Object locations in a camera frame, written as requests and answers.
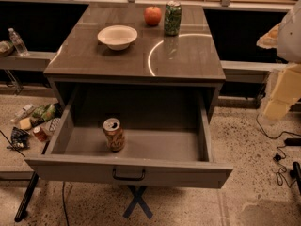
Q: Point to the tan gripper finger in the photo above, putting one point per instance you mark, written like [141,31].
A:
[285,94]
[269,39]

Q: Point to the orange soda can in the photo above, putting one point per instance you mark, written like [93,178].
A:
[114,134]

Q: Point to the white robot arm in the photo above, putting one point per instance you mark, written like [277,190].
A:
[288,47]

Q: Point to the grey cabinet counter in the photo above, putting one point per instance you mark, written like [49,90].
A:
[189,59]

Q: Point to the green soda can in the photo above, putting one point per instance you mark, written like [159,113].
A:
[173,16]

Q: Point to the open grey top drawer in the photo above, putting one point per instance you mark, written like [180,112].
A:
[166,133]

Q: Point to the red can on floor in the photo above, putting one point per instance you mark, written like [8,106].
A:
[40,134]

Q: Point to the red apple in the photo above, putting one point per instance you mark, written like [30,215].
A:
[152,15]

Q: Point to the white bowl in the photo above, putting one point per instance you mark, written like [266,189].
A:
[117,37]

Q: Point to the blue tape cross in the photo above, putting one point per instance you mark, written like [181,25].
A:
[137,200]

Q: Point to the clear blister tray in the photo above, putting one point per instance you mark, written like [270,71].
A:
[53,124]

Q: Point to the green snack bag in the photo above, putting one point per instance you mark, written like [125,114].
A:
[45,112]

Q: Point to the clear plastic water bottle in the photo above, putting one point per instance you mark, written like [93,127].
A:
[18,42]

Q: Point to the clear bottle on floor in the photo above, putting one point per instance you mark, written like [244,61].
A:
[23,113]

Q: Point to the yellow sponge on floor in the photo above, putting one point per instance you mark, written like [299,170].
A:
[25,124]

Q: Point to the bowl on left shelf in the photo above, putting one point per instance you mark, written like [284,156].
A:
[6,48]

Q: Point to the dark blue snack bag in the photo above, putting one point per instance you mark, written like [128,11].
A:
[18,139]

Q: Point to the black drawer handle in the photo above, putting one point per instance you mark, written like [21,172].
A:
[133,176]

